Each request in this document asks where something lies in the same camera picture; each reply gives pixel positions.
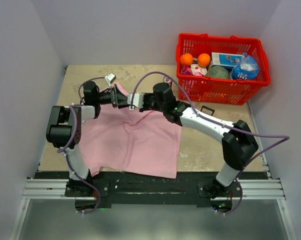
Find right orange fruit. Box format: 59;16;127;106
197;53;211;68

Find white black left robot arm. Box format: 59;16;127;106
46;77;128;199

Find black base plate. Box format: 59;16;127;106
26;171;268;211

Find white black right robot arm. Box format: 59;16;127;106
131;82;259;198

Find pink white snack packet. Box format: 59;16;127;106
181;64;207;77

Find red plastic shopping basket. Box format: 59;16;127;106
175;33;271;105

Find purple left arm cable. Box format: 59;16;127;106
56;76;109;215

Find aluminium rail frame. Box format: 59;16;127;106
9;102;298;240

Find small black square frame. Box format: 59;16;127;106
200;105;215;116

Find green melon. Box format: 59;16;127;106
206;65;230;79

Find left orange fruit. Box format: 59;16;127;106
179;53;194;66

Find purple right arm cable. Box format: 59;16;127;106
130;71;291;216

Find orange fruit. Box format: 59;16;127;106
179;53;194;66
197;53;211;68

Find pink garment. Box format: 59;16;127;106
75;82;182;180

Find blue plastic bag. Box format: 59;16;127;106
230;52;260;81

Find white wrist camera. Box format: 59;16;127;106
104;73;117;85
127;93;145;110

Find white blue carton box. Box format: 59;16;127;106
209;52;244;71

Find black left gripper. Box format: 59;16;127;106
95;84;131;109

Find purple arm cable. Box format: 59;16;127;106
56;76;109;215
130;71;291;216

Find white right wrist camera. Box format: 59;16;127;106
127;93;145;110

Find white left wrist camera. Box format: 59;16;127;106
104;73;117;85

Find red soda can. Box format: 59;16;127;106
162;76;173;88

